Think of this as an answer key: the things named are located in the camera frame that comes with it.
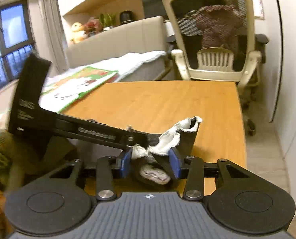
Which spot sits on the dark grey sock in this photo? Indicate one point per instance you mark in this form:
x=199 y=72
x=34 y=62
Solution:
x=187 y=139

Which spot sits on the beige curtain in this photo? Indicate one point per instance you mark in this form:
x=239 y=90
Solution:
x=51 y=29

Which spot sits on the brown plush toy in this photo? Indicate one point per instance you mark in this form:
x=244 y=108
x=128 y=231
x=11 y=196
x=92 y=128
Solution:
x=93 y=26

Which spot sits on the window with black railing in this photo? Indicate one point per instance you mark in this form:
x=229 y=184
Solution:
x=11 y=25

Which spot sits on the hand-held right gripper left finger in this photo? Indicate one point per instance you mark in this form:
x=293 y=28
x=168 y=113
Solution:
x=125 y=164

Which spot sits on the framed wall picture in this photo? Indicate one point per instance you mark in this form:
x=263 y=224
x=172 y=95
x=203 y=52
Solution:
x=260 y=7

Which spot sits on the cartoon printed mat green edge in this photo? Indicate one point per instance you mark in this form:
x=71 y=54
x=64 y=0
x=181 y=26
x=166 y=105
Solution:
x=83 y=84

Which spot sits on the yellow plush duck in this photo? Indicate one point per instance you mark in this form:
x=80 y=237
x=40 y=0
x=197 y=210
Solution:
x=77 y=31

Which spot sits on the beige mesh office chair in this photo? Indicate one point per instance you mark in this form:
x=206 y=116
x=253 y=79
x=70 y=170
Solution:
x=248 y=17

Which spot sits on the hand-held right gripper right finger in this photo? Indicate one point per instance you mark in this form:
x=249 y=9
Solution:
x=175 y=164

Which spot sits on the black jar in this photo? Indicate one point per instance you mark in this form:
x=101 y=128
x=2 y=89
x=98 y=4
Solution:
x=126 y=17

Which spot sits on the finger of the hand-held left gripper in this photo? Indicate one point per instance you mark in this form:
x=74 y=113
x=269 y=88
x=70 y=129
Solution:
x=138 y=138

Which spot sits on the green potted plant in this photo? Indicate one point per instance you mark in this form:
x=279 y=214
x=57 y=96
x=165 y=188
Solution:
x=107 y=21

